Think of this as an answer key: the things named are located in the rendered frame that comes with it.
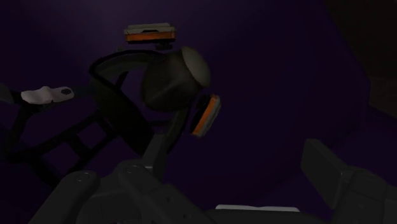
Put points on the white flat piece with hole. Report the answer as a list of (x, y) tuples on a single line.
[(43, 94)]

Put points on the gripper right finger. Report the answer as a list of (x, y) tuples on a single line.
[(356, 192)]

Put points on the black frame rack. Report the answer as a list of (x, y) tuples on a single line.
[(34, 149)]

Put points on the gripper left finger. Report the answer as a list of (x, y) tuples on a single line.
[(133, 192)]

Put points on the orange and white block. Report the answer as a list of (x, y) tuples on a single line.
[(207, 115), (150, 35)]

